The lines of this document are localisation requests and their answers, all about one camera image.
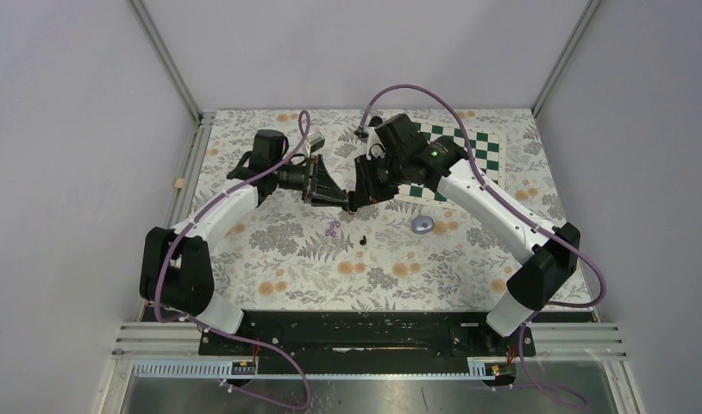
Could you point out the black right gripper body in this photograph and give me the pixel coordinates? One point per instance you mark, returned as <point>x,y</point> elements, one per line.
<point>385,174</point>

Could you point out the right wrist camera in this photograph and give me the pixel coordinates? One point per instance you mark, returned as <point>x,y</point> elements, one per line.
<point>367,135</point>

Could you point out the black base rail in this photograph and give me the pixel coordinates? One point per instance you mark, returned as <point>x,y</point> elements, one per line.
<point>368,342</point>

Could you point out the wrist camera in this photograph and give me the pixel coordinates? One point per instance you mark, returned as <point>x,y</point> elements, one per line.
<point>314,142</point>
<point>367,135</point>

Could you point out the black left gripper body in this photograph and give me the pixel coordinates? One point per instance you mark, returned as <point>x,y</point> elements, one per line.
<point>308,172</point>

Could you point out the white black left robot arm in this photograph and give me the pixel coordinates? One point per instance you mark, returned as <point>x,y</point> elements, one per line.
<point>176,269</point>

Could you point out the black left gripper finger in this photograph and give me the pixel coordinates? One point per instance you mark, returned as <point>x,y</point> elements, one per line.
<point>326,185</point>
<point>320,199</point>

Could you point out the silver computer mouse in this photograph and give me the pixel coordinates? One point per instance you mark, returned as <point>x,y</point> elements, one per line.
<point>422,224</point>

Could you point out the green white chessboard mat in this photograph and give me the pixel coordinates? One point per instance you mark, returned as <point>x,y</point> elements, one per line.
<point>488,150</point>

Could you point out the purple clip earbuds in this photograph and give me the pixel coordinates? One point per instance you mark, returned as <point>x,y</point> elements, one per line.
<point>331,231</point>

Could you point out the floral tablecloth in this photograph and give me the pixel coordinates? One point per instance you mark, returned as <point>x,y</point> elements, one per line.
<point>278,256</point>

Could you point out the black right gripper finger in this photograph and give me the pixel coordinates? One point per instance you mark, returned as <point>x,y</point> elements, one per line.
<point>361,199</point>
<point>360,186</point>

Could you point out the black earbud charging case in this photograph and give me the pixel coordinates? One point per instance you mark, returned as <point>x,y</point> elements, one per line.
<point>347,205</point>

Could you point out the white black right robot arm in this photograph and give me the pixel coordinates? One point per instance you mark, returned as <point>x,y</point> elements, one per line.
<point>398,153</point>

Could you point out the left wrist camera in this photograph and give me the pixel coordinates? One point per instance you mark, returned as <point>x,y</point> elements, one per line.
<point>314,142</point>

